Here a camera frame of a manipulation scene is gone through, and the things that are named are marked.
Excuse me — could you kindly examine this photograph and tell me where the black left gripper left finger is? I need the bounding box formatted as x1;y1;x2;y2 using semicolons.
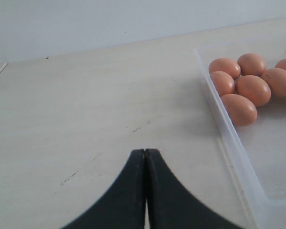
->
64;149;145;229

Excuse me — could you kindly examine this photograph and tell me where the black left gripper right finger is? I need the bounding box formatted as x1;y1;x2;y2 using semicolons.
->
145;149;240;229

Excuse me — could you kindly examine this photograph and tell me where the clear plastic tray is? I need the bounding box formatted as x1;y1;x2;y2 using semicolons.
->
194;46;286;229

